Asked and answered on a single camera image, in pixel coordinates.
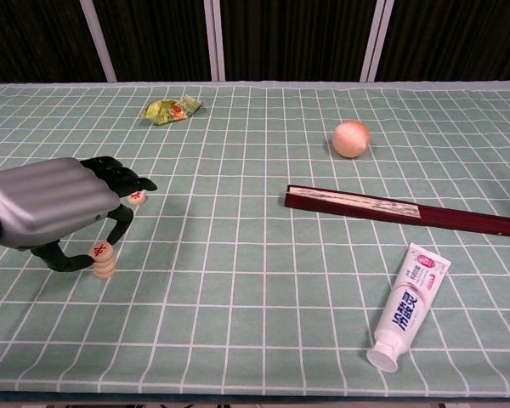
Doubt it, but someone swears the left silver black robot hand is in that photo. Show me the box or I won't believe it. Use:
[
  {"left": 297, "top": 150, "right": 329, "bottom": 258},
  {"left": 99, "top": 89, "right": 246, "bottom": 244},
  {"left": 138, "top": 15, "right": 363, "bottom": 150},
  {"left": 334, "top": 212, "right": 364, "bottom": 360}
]
[{"left": 0, "top": 156, "right": 158, "bottom": 272}]

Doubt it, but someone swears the green snack packet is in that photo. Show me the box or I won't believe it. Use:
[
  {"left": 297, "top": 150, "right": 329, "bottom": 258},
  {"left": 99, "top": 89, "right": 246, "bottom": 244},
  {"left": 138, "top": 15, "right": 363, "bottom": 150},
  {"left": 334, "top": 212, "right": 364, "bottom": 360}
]
[{"left": 142, "top": 93, "right": 204, "bottom": 127}]

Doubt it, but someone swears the green white checked tablecloth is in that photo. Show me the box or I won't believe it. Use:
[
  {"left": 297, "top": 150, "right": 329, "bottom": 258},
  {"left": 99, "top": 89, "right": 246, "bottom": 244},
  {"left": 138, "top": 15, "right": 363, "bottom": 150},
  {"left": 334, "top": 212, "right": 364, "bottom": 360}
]
[{"left": 0, "top": 80, "right": 510, "bottom": 399}]

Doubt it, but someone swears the peach woven ball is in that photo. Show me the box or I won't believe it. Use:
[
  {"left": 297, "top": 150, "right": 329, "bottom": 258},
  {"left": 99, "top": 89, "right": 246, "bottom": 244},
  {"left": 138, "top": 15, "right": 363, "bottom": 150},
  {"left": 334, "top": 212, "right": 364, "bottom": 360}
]
[{"left": 332, "top": 119, "right": 371, "bottom": 160}]

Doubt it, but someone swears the dark red folded fan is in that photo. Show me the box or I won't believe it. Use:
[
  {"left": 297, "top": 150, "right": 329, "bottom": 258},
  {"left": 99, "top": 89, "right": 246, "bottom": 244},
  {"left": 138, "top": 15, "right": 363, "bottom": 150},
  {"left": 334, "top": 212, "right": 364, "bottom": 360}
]
[{"left": 284, "top": 184, "right": 510, "bottom": 238}]

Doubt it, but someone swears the white toothpaste tube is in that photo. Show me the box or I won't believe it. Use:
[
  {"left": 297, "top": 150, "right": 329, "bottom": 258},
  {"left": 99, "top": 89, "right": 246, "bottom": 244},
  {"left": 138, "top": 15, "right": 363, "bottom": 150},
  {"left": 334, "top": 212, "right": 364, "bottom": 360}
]
[{"left": 365, "top": 241, "right": 452, "bottom": 374}]

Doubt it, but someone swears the dark partition screen white frame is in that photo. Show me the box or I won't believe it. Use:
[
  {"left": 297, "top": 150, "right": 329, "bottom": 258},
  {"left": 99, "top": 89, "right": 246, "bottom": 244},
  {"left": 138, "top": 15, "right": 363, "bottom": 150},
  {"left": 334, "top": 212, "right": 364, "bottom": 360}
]
[
  {"left": 0, "top": 0, "right": 118, "bottom": 85},
  {"left": 79, "top": 0, "right": 217, "bottom": 82},
  {"left": 214, "top": 0, "right": 394, "bottom": 82},
  {"left": 360, "top": 0, "right": 510, "bottom": 90}
]

